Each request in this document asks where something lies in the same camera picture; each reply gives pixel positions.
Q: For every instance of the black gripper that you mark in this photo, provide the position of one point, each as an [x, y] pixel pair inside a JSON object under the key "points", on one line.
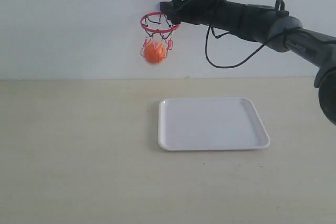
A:
{"points": [[196, 12]]}

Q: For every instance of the small orange basketball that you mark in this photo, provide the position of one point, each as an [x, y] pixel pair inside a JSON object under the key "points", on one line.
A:
{"points": [[154, 53]]}

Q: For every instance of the red mini basketball hoop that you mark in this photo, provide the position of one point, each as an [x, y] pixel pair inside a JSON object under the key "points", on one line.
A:
{"points": [[158, 29]]}

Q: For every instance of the white plastic tray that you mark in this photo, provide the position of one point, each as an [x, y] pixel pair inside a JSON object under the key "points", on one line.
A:
{"points": [[210, 124]]}

